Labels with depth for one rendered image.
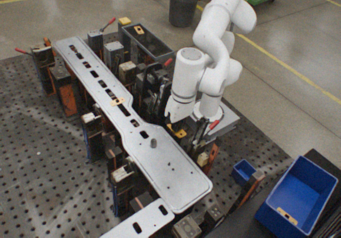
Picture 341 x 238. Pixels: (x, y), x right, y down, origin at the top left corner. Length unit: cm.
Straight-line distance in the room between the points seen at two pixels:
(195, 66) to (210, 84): 7
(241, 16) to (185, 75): 42
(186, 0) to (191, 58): 331
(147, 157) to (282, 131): 204
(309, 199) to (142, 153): 74
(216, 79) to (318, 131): 256
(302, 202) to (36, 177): 129
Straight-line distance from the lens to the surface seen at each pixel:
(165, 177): 118
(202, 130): 115
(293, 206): 126
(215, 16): 93
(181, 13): 415
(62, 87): 163
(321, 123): 338
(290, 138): 302
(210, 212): 106
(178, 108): 87
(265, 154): 179
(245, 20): 113
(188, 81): 79
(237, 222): 113
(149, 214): 110
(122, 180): 113
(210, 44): 87
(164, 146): 127
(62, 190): 153
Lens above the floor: 202
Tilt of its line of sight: 46 degrees down
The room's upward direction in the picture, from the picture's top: 9 degrees clockwise
